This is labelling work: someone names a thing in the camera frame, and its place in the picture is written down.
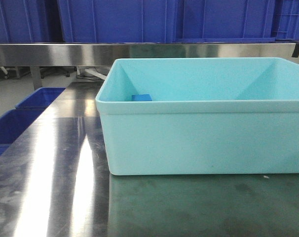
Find small blue cube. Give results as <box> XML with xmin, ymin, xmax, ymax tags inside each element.
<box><xmin>131</xmin><ymin>94</ymin><xmax>152</xmax><ymax>102</ymax></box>

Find light cyan plastic tub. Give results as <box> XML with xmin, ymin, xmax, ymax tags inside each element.
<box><xmin>96</xmin><ymin>57</ymin><xmax>299</xmax><ymax>175</ymax></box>

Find blue bin lower left far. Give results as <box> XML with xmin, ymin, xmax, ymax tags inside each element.
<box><xmin>15</xmin><ymin>87</ymin><xmax>66</xmax><ymax>110</ymax></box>

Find blue bin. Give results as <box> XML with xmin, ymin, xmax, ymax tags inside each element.
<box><xmin>15</xmin><ymin>87</ymin><xmax>66</xmax><ymax>110</ymax></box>
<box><xmin>0</xmin><ymin>109</ymin><xmax>44</xmax><ymax>156</ymax></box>

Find large blue crate centre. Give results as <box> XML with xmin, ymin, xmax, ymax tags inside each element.
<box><xmin>58</xmin><ymin>0</ymin><xmax>275</xmax><ymax>43</ymax></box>

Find blue bin lower left near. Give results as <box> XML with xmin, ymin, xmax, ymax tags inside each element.
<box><xmin>0</xmin><ymin>109</ymin><xmax>44</xmax><ymax>156</ymax></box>

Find black tape strip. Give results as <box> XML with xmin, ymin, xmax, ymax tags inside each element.
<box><xmin>292</xmin><ymin>42</ymin><xmax>299</xmax><ymax>58</ymax></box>

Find blue crate upper left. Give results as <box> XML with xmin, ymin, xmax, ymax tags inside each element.
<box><xmin>0</xmin><ymin>0</ymin><xmax>63</xmax><ymax>43</ymax></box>

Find blue crate upper right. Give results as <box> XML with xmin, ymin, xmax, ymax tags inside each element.
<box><xmin>271</xmin><ymin>0</ymin><xmax>299</xmax><ymax>41</ymax></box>

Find stainless steel shelf rail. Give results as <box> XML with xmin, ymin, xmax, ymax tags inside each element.
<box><xmin>0</xmin><ymin>42</ymin><xmax>299</xmax><ymax>67</ymax></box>

